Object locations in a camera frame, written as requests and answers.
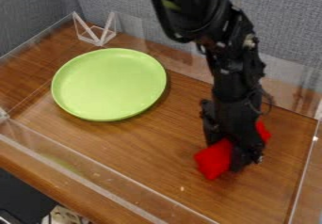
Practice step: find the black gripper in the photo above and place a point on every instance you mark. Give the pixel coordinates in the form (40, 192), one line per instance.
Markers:
(232, 119)

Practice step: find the red block toy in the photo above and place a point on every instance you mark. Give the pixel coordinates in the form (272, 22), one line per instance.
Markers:
(213, 159)

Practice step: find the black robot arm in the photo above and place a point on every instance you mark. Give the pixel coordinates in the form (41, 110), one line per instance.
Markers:
(221, 31)

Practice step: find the green round plate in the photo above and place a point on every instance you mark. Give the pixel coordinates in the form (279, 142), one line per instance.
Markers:
(109, 84)

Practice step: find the white power strip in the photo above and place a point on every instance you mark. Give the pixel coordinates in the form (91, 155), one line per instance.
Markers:
(61, 215)

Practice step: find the clear acrylic enclosure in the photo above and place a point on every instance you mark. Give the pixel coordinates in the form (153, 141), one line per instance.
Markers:
(127, 172)

